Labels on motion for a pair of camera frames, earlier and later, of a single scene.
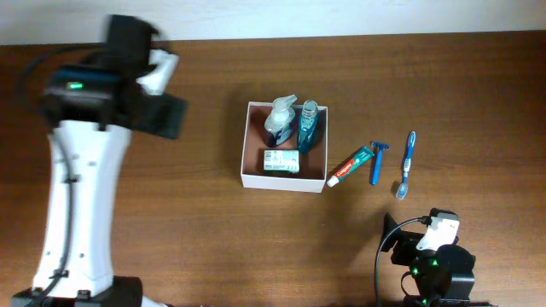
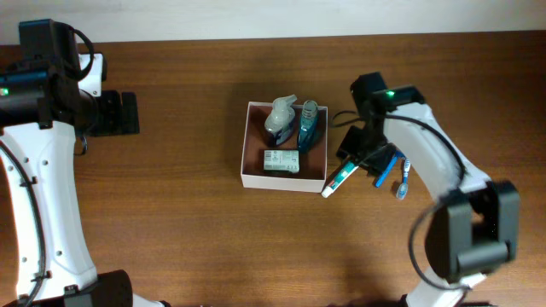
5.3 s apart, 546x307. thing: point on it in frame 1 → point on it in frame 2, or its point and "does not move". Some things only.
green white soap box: (281, 161) does not move
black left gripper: (166, 118) → (107, 112)
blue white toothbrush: (402, 191) does not move
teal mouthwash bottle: (308, 125) does not move
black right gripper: (395, 238) → (358, 150)
